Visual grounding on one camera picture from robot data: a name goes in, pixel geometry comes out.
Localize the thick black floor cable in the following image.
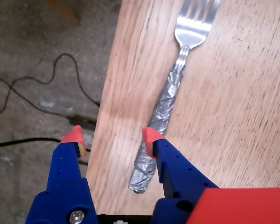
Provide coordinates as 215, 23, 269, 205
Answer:
0, 137, 92, 153

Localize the thin black floor cable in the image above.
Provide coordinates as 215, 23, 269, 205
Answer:
0, 53, 101, 115

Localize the metal fork with taped handle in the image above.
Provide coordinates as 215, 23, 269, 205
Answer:
128, 0, 222, 195

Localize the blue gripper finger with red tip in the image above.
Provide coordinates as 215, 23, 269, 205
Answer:
142, 127, 219, 224
25, 125, 99, 224

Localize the red wrist camera mount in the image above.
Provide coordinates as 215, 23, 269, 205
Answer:
186, 187, 280, 224

